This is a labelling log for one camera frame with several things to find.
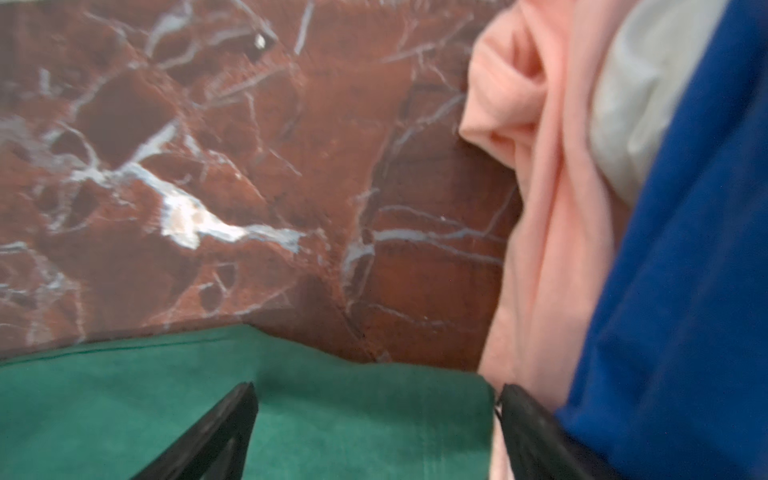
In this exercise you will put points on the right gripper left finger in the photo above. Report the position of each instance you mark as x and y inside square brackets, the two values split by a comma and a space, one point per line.
[216, 446]

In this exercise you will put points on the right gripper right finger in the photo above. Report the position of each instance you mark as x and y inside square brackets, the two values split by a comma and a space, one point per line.
[537, 445]

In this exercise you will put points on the dark green t shirt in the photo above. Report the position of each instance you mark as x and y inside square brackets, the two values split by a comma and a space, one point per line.
[107, 410]

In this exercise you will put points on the folded blue printed t shirt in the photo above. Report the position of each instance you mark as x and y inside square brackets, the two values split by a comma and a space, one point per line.
[672, 380]

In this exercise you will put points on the folded pink t shirt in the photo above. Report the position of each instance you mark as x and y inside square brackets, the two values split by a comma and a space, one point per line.
[530, 81]

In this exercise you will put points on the folded white t shirt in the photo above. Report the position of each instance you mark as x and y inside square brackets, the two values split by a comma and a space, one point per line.
[648, 67]

